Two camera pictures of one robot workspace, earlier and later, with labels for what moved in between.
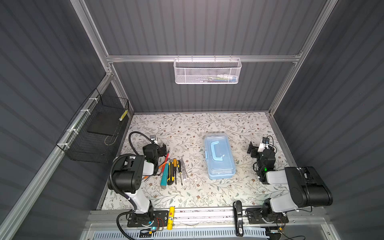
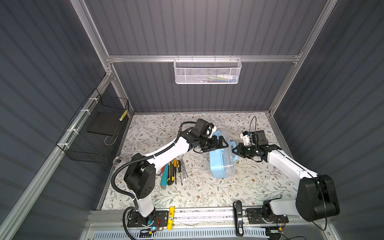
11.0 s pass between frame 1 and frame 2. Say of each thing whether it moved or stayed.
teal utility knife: stayed
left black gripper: moved
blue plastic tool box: moved
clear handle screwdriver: stayed
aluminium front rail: stayed
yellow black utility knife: stayed
